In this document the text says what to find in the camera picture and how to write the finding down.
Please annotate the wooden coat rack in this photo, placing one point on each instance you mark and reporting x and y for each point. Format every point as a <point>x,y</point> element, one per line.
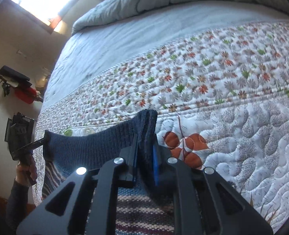
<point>9,84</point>

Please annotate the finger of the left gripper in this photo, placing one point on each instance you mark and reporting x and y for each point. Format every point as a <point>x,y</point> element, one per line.
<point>38,143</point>

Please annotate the dark sleeved left forearm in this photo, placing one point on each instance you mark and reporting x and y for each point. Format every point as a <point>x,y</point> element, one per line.
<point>16,209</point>

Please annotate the person's left hand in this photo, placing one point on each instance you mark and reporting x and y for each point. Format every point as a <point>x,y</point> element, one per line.
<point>26,175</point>

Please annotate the blue striped knit sweater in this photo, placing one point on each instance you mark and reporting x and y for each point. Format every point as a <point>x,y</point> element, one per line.
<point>139,210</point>

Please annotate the black jacket on rack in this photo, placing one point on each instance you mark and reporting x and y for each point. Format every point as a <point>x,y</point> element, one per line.
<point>13,74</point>

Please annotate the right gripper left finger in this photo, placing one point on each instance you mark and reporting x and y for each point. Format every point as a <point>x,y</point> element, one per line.
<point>86,202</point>

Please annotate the red bag on rack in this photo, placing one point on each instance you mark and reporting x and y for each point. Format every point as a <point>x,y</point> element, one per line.
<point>27,95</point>

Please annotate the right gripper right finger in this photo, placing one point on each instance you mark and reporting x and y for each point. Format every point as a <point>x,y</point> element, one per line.
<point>204,203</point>

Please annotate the floral quilted bedspread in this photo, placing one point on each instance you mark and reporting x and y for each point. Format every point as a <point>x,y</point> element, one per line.
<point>217,73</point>

